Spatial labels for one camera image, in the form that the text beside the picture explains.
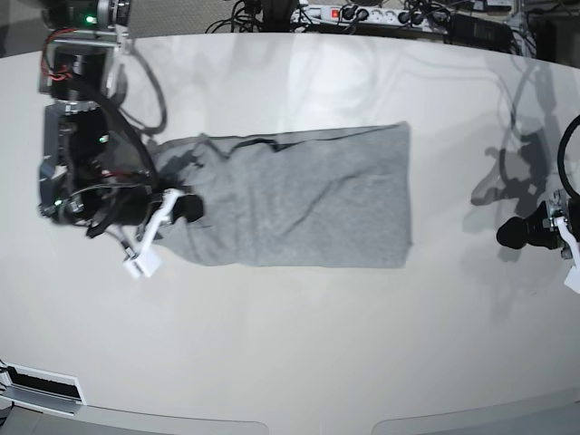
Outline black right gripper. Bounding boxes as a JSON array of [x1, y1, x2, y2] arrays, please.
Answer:
[[135, 188, 204, 229]]

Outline grey t-shirt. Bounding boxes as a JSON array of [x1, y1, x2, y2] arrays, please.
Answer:
[[153, 122, 412, 268]]

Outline black power adapter box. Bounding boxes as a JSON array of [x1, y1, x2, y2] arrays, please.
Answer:
[[448, 14, 513, 52]]

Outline white power strip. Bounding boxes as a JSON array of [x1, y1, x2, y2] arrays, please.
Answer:
[[290, 3, 443, 33]]

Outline tangled black cables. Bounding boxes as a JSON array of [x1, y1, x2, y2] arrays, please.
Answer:
[[203, 0, 318, 35]]

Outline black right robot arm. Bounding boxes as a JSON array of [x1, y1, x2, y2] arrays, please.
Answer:
[[36, 1, 204, 238]]

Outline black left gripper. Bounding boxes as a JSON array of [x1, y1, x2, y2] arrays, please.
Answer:
[[496, 201, 579, 254]]

